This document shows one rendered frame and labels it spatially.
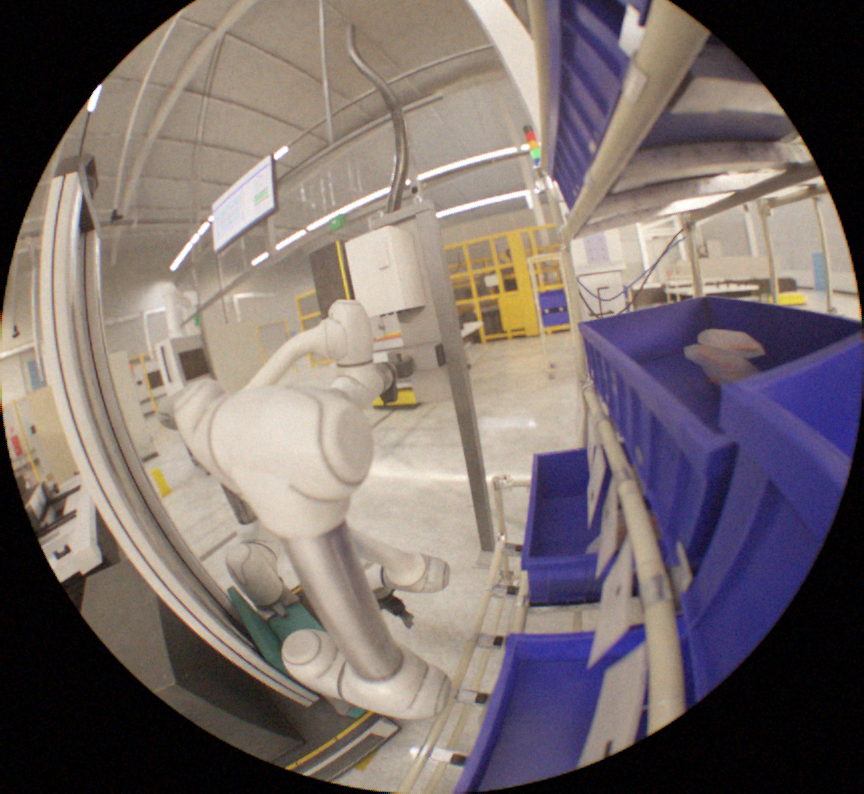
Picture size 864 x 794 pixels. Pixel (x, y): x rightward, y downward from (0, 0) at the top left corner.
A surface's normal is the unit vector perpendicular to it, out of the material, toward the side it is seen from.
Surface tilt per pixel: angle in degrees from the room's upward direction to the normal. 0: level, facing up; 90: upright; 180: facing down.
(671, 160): 90
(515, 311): 90
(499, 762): 3
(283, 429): 53
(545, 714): 3
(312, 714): 0
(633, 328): 90
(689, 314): 90
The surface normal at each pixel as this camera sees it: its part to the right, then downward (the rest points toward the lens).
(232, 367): 0.90, -0.11
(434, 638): -0.20, -0.96
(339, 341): 0.17, 0.25
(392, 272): -0.38, 0.25
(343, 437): 0.95, -0.23
